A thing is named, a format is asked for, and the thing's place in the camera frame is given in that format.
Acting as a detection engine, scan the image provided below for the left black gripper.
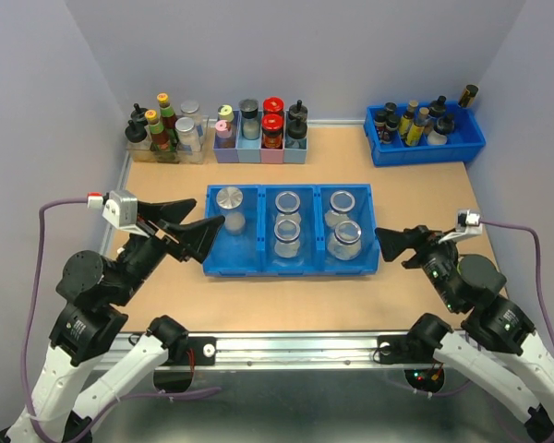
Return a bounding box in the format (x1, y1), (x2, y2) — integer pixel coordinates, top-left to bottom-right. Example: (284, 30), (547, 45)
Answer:
(114, 196), (230, 302)

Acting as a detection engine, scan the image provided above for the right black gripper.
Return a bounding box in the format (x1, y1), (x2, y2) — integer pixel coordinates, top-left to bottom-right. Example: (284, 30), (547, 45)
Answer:
(374, 222), (460, 311)

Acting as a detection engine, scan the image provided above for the silver-lid glass jar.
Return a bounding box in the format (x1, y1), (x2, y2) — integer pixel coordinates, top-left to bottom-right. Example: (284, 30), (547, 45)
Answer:
(216, 186), (246, 235)

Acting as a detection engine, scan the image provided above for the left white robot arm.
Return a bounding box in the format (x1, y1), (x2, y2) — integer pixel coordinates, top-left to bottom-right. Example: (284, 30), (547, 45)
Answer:
(0, 190), (225, 442)

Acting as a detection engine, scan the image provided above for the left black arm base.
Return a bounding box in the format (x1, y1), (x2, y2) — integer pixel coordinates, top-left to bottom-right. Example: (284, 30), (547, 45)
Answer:
(163, 335), (217, 367)

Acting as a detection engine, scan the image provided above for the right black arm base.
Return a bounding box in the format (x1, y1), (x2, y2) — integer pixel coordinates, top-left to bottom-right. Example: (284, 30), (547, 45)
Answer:
(372, 334), (430, 365)

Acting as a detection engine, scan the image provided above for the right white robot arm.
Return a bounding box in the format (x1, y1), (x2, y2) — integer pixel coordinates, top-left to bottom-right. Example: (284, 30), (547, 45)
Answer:
(372, 220), (554, 442)

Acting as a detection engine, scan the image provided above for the silver-lid jar front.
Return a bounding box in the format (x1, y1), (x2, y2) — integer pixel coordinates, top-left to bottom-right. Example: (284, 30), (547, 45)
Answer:
(175, 117), (201, 153)

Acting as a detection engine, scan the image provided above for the clear plastic organizer tray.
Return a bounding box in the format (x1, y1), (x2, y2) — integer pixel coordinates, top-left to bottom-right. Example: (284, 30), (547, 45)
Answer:
(125, 113), (205, 164)

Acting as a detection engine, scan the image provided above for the blue three-compartment bin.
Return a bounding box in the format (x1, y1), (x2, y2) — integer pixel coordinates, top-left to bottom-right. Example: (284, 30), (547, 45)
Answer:
(204, 184), (379, 277)

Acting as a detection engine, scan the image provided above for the yellow-cap sauce bottle front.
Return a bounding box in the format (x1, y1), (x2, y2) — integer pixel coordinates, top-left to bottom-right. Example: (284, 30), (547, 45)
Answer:
(145, 109), (175, 163)

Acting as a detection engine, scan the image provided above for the yellow-cap sauce bottle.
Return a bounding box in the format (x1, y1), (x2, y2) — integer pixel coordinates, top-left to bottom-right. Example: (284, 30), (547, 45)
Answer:
(157, 92), (178, 145)
(145, 109), (175, 163)

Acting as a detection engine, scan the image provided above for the pastel four-slot organizer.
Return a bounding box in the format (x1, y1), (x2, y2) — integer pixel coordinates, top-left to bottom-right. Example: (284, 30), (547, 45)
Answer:
(212, 111), (308, 164)

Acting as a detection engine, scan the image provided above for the black-top dispenser bottle front left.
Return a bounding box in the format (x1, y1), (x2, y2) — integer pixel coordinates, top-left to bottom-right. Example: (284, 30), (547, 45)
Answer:
(125, 120), (151, 150)

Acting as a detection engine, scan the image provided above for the black-top dispenser bottle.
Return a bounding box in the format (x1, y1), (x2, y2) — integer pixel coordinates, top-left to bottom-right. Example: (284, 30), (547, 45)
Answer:
(130, 102), (148, 126)
(125, 120), (151, 150)

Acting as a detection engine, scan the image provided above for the pink-cap small bottle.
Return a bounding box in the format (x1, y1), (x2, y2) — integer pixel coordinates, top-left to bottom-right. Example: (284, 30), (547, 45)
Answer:
(215, 119), (235, 149)

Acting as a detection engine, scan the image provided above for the yellow-cap sauce bottle back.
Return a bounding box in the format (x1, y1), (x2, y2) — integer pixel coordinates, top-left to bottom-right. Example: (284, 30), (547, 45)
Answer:
(157, 92), (178, 145)

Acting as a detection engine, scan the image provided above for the yellow oil bottle front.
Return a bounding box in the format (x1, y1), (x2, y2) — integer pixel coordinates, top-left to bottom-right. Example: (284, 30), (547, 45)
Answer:
(404, 107), (429, 147)

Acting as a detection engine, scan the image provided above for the yellow oil bottle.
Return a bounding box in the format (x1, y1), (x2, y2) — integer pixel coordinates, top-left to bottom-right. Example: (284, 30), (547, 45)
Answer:
(404, 107), (429, 147)
(398, 100), (419, 140)

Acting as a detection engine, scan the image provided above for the silver-lid jar back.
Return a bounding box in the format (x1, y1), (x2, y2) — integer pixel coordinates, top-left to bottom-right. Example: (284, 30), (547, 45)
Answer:
(180, 100), (205, 142)

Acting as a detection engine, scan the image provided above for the dark spice bottle front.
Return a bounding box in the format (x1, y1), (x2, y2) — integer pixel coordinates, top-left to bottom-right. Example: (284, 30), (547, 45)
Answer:
(374, 110), (400, 144)

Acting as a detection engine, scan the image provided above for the dark spice bottle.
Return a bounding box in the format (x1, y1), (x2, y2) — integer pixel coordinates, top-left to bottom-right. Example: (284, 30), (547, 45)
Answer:
(374, 110), (400, 144)
(384, 102), (397, 115)

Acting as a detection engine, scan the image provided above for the grey-lid salt shaker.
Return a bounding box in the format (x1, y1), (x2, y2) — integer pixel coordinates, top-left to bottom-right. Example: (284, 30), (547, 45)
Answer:
(239, 98), (260, 140)

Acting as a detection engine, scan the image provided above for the black-top dispenser bottle back left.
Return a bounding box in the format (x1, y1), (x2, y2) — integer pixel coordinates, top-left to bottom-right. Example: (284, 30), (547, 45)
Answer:
(130, 102), (148, 126)

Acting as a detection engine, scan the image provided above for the yellow-cap small bottle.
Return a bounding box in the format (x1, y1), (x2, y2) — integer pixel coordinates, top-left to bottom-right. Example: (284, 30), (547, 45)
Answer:
(217, 104), (235, 123)

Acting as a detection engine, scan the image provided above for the yellow oil bottle back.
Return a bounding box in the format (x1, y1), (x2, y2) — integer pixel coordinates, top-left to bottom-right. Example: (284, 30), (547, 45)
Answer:
(398, 100), (419, 140)

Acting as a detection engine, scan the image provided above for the blue tray at back right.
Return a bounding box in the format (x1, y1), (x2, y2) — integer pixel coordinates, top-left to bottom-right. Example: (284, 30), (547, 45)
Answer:
(363, 101), (486, 167)

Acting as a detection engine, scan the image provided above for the black-top white cruet front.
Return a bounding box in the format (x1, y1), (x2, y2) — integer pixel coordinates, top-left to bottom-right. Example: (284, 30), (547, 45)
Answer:
(428, 114), (455, 146)

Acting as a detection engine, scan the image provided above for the red-lid sauce jar front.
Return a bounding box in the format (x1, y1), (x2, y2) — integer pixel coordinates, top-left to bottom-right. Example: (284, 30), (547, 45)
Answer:
(261, 114), (283, 150)

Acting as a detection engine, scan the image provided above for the red-lid sauce jar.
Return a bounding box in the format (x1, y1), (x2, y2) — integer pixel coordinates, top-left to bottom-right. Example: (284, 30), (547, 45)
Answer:
(263, 96), (284, 116)
(261, 114), (283, 150)

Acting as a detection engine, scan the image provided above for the dark spice bottle back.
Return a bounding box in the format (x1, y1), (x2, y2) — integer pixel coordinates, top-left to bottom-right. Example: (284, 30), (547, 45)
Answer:
(384, 102), (397, 115)

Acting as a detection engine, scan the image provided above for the black-top cruet in tray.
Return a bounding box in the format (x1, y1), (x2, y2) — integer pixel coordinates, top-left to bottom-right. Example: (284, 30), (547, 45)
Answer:
(428, 95), (447, 119)

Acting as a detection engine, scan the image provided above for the red-lid sauce jar back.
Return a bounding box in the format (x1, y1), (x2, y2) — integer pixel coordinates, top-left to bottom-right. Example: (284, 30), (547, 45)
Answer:
(263, 96), (284, 116)

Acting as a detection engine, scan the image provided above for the black-top cruet back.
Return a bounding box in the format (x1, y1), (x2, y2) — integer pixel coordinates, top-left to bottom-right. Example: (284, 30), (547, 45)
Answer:
(287, 99), (308, 122)

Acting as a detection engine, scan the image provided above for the gold black bottle in corner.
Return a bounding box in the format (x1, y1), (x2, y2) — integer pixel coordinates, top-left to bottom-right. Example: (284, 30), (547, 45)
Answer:
(457, 84), (479, 109)

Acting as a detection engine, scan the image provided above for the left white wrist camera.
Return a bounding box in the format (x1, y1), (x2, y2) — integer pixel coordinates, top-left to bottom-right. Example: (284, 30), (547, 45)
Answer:
(87, 190), (146, 236)

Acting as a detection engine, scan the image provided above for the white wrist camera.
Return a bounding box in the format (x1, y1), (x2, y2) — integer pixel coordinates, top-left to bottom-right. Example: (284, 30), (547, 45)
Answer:
(87, 190), (146, 236)
(439, 210), (484, 244)

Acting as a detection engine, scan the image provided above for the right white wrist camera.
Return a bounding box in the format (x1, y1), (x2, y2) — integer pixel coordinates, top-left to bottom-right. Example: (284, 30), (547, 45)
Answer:
(439, 210), (484, 244)

